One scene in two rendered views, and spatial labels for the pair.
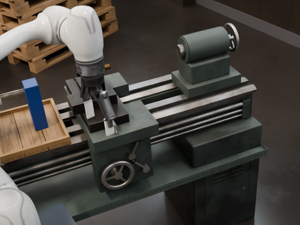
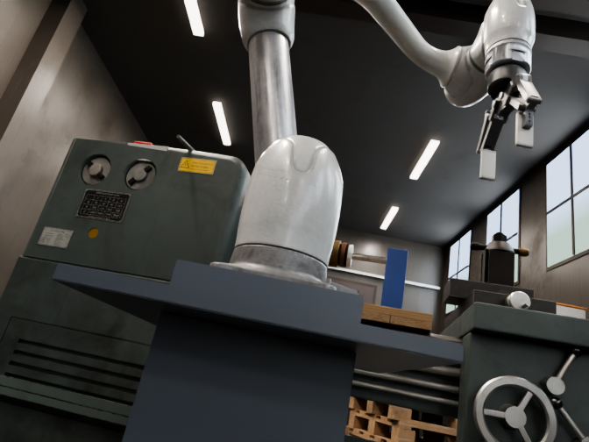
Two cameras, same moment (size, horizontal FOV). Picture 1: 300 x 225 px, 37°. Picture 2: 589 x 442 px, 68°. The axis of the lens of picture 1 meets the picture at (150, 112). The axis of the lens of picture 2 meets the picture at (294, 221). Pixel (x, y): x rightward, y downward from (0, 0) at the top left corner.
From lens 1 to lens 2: 145 cm
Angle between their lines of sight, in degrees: 63
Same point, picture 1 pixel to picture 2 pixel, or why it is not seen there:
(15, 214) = (309, 143)
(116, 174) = (510, 409)
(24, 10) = (404, 417)
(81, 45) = (500, 16)
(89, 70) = (507, 50)
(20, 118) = not seen: hidden behind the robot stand
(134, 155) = (560, 384)
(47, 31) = (454, 53)
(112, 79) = not seen: hidden behind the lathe
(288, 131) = not seen: outside the picture
